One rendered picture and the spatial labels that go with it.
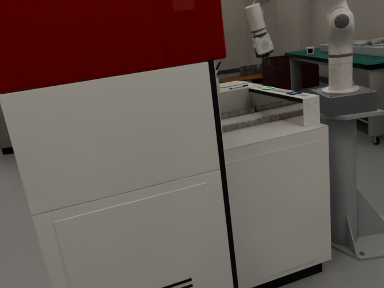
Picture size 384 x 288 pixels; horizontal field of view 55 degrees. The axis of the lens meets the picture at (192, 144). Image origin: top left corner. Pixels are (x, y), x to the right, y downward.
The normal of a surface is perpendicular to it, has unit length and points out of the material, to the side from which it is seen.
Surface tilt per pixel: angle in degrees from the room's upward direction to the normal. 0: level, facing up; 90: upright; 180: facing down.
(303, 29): 90
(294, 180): 90
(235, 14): 90
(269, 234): 90
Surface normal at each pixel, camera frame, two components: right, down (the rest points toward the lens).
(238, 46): 0.07, 0.28
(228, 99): 0.33, 0.23
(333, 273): -0.13, -0.95
